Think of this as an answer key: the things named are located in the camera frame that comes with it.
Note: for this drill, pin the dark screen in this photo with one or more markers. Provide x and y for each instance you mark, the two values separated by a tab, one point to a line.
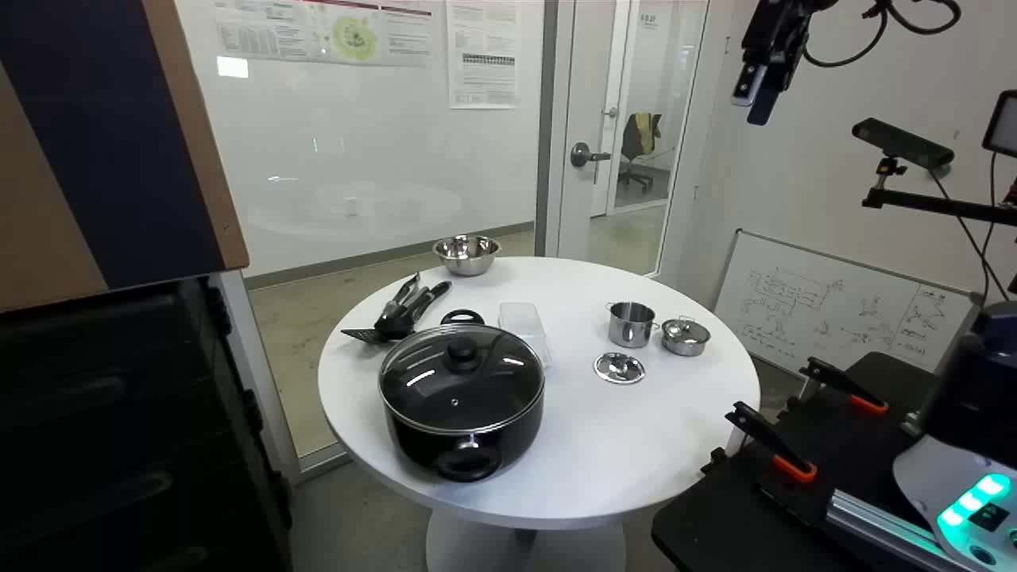
1001	123

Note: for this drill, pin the black cabinet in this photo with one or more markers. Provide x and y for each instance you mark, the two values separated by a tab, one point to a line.
117	435

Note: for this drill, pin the large black cooking pot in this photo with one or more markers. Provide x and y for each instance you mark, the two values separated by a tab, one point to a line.
464	435

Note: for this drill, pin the aluminium rail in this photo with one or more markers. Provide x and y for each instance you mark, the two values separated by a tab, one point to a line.
883	530

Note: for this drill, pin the white door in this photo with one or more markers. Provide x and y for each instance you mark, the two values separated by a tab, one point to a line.
590	116

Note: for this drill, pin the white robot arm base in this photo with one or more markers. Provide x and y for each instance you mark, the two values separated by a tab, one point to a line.
969	510

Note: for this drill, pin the whiteboard with drawings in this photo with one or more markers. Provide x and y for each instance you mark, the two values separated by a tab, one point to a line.
838	304

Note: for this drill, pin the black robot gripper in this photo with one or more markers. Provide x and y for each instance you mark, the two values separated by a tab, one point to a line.
783	26

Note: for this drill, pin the black clamp with orange tip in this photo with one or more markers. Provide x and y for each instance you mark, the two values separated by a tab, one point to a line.
842	384
772	441

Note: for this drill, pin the black camera bar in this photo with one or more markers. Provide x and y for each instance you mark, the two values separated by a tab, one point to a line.
904	143

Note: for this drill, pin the brown board with blue panel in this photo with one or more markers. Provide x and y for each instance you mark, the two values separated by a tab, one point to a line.
107	139

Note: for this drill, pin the shallow small steel pot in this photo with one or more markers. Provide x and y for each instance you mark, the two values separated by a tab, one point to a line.
685	339

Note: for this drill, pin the small steel dish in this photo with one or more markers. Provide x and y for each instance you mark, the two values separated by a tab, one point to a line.
621	368

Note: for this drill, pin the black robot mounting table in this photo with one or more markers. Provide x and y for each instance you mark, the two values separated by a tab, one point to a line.
765	510

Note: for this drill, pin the steel mixing bowl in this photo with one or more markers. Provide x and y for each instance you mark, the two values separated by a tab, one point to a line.
464	255

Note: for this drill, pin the wide wall poster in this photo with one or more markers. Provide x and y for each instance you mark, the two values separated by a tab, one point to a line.
321	32

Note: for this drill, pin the narrow paper notice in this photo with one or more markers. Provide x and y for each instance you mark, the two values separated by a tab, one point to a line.
485	53

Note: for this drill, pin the tall small steel pot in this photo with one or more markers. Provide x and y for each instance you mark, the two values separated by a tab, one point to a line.
631	327

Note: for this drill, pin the black plastic spatula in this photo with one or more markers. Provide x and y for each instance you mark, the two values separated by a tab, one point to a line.
381	327

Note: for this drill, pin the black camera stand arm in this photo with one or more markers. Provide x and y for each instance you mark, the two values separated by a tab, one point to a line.
932	201

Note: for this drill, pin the office chair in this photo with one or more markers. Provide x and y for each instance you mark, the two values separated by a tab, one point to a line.
641	148

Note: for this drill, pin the glass lid with black knob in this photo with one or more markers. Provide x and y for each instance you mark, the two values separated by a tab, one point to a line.
463	376

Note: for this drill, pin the dark blue device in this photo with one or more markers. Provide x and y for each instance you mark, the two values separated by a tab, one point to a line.
981	376

